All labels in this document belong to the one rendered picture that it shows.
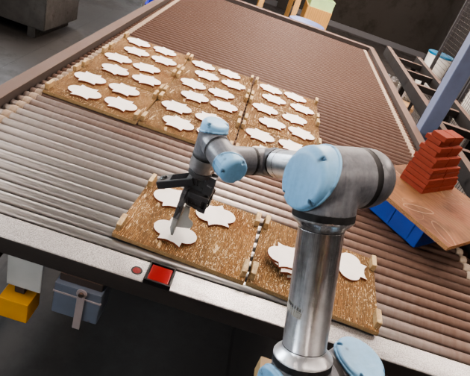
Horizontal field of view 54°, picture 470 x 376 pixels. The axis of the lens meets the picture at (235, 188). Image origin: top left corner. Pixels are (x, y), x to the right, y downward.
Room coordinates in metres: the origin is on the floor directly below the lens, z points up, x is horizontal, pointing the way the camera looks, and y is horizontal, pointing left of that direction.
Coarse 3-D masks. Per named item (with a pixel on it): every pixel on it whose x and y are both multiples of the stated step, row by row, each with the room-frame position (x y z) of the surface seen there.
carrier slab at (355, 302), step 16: (272, 224) 1.35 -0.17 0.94; (272, 240) 1.25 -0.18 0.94; (288, 240) 1.28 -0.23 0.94; (256, 256) 1.14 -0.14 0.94; (272, 272) 1.10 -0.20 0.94; (368, 272) 1.27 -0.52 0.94; (256, 288) 1.02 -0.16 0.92; (272, 288) 1.03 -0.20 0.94; (288, 288) 1.05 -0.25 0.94; (336, 288) 1.13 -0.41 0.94; (352, 288) 1.16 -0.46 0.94; (368, 288) 1.19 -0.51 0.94; (336, 304) 1.06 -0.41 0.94; (352, 304) 1.08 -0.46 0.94; (368, 304) 1.11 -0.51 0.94; (336, 320) 1.01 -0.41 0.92; (352, 320) 1.02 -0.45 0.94; (368, 320) 1.04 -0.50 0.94
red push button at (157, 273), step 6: (150, 270) 0.93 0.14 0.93; (156, 270) 0.94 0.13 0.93; (162, 270) 0.95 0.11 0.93; (168, 270) 0.96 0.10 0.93; (150, 276) 0.91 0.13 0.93; (156, 276) 0.92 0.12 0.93; (162, 276) 0.93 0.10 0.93; (168, 276) 0.93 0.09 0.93; (162, 282) 0.91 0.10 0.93; (168, 282) 0.91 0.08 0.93
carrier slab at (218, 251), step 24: (144, 192) 1.26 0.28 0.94; (144, 216) 1.14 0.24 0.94; (168, 216) 1.18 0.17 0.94; (192, 216) 1.22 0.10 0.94; (240, 216) 1.32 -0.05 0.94; (144, 240) 1.03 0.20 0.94; (216, 240) 1.15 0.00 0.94; (240, 240) 1.19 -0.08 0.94; (192, 264) 1.01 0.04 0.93; (216, 264) 1.04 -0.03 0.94; (240, 264) 1.08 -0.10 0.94
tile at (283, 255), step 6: (276, 246) 1.18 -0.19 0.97; (282, 246) 1.19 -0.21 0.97; (270, 252) 1.14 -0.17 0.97; (276, 252) 1.15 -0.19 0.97; (282, 252) 1.16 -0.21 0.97; (288, 252) 1.17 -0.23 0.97; (294, 252) 1.19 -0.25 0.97; (270, 258) 1.12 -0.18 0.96; (276, 258) 1.12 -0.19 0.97; (282, 258) 1.13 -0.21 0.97; (288, 258) 1.15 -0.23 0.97; (282, 264) 1.11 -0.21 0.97; (288, 264) 1.12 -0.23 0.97
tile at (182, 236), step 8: (160, 224) 1.12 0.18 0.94; (168, 224) 1.13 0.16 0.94; (160, 232) 1.08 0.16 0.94; (168, 232) 1.09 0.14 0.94; (176, 232) 1.11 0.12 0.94; (184, 232) 1.12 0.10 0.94; (192, 232) 1.14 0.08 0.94; (168, 240) 1.06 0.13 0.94; (176, 240) 1.07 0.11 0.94; (184, 240) 1.08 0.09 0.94; (192, 240) 1.10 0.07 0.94
